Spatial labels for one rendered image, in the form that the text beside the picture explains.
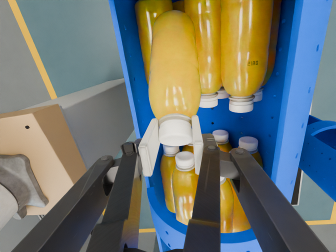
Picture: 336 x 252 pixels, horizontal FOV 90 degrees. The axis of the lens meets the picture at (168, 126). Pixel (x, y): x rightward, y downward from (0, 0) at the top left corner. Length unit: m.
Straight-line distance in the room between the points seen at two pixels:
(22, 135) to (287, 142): 0.51
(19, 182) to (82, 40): 1.23
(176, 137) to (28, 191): 0.48
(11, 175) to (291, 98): 0.58
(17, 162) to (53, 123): 0.13
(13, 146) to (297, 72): 0.57
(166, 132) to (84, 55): 1.46
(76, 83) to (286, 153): 1.60
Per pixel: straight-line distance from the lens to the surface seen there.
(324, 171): 0.94
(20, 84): 2.02
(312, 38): 0.22
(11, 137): 0.54
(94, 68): 1.58
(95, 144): 0.69
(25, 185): 0.58
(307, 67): 0.23
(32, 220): 1.94
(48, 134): 0.48
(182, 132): 0.18
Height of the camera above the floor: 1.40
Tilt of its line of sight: 67 degrees down
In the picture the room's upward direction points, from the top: 167 degrees counter-clockwise
